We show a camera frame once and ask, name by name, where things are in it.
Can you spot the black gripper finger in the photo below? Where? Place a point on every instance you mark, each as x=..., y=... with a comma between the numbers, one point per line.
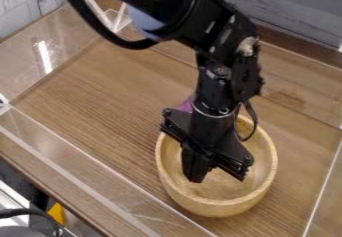
x=236, y=168
x=198, y=162

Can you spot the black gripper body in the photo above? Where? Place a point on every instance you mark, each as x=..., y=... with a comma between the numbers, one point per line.
x=209, y=129

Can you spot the purple toy eggplant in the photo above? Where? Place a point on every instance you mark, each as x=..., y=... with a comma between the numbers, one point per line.
x=186, y=105

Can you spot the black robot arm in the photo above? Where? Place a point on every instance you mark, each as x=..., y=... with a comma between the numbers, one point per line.
x=225, y=39

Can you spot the brown wooden bowl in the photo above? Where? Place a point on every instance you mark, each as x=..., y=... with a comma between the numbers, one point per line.
x=221, y=196

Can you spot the yellow black device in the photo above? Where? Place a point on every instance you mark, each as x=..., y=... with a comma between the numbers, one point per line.
x=63, y=217

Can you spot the clear acrylic enclosure wall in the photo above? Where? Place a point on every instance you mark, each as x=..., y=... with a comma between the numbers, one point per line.
x=79, y=126

